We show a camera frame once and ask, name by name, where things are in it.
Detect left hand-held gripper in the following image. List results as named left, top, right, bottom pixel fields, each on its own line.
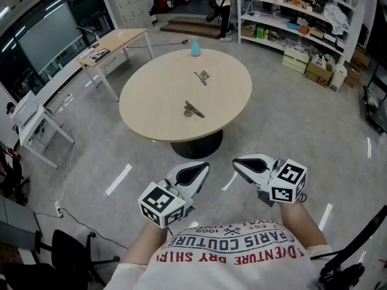
left=138, top=161, right=211, bottom=230

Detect person's left forearm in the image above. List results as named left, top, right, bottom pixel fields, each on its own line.
left=123, top=221, right=171, bottom=266

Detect teal and pink spray bottle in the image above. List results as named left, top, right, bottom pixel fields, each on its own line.
left=189, top=35, right=203, bottom=58

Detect black floor cable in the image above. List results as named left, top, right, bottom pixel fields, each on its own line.
left=33, top=208, right=129, bottom=250

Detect black mounted device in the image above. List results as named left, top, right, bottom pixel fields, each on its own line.
left=318, top=205, right=387, bottom=287

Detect black and white book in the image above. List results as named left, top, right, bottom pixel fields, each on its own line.
left=89, top=48, right=111, bottom=63

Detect white shelving unit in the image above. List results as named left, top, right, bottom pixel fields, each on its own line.
left=236, top=0, right=364, bottom=63

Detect white floor cable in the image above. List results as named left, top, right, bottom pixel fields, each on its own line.
left=32, top=122, right=76, bottom=214

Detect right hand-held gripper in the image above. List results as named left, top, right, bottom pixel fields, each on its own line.
left=232, top=153, right=308, bottom=207

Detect silver metal binder clip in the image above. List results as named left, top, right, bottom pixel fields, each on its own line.
left=193, top=69, right=210, bottom=87
left=183, top=100, right=206, bottom=119

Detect stacked brown cardboard boxes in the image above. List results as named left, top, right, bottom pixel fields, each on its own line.
left=344, top=45, right=371, bottom=89

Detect person's right forearm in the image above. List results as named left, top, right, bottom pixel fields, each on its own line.
left=279, top=202, right=329, bottom=249

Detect open cardboard box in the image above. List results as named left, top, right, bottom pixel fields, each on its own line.
left=305, top=54, right=334, bottom=88

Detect white printed t-shirt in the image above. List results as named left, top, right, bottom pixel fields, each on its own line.
left=104, top=221, right=333, bottom=290

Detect white box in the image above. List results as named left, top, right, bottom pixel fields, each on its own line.
left=11, top=90, right=41, bottom=126

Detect wooden step platform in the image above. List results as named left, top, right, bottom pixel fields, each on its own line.
left=160, top=16, right=231, bottom=40

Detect grey desk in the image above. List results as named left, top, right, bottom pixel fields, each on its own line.
left=0, top=197, right=42, bottom=255

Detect grey roller blind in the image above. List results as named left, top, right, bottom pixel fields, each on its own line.
left=17, top=2, right=85, bottom=76

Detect pale green stacked crates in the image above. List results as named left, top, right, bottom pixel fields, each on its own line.
left=281, top=47, right=310, bottom=75

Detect white locker cabinet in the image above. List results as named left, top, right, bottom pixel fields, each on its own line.
left=111, top=0, right=154, bottom=30

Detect red and black bags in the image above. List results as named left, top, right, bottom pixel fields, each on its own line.
left=149, top=0, right=175, bottom=16

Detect rectangular wooden desk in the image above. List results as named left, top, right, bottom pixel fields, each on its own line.
left=76, top=28, right=155, bottom=103

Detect round wooden table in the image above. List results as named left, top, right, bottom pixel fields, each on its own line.
left=119, top=48, right=253, bottom=160

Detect black wire cart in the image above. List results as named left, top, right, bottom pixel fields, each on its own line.
left=362, top=85, right=387, bottom=133

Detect white metal frame table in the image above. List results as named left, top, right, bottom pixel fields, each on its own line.
left=10, top=101, right=76, bottom=170

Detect white trash can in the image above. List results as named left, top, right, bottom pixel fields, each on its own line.
left=328, top=63, right=348, bottom=92

